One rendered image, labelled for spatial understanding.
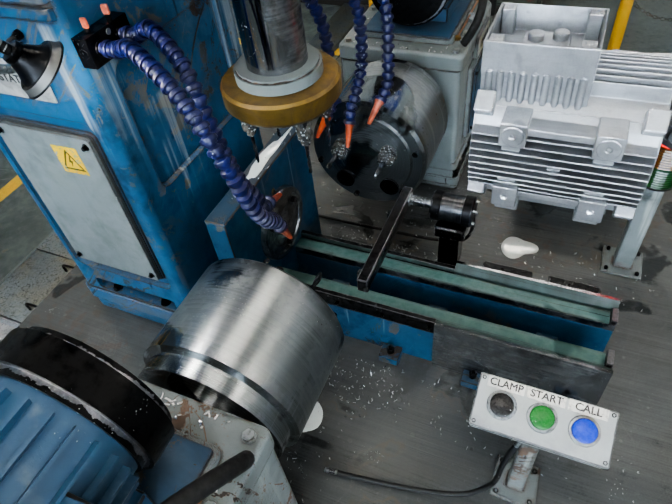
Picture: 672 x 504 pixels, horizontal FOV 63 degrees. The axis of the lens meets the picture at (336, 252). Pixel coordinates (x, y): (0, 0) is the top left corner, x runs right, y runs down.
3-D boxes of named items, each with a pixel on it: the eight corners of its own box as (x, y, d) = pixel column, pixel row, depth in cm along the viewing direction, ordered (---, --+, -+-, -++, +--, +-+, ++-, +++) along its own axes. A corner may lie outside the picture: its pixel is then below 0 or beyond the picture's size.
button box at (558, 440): (468, 425, 76) (467, 423, 71) (481, 375, 77) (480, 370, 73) (601, 470, 70) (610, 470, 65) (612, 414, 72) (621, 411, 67)
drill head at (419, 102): (303, 214, 122) (285, 117, 104) (368, 113, 146) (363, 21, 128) (412, 238, 113) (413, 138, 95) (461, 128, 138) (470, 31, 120)
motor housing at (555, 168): (461, 217, 73) (471, 90, 60) (492, 136, 85) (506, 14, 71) (625, 249, 67) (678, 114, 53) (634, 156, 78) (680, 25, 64)
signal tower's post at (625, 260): (599, 272, 117) (666, 99, 87) (603, 246, 122) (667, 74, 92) (640, 281, 115) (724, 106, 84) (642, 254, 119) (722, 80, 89)
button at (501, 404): (487, 413, 72) (487, 412, 70) (492, 391, 73) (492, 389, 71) (510, 421, 71) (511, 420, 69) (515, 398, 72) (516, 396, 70)
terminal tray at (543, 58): (477, 100, 65) (482, 42, 60) (496, 56, 71) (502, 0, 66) (586, 113, 61) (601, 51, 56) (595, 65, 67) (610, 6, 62)
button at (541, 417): (526, 426, 70) (527, 425, 69) (531, 403, 71) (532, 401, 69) (551, 434, 69) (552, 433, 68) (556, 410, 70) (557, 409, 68)
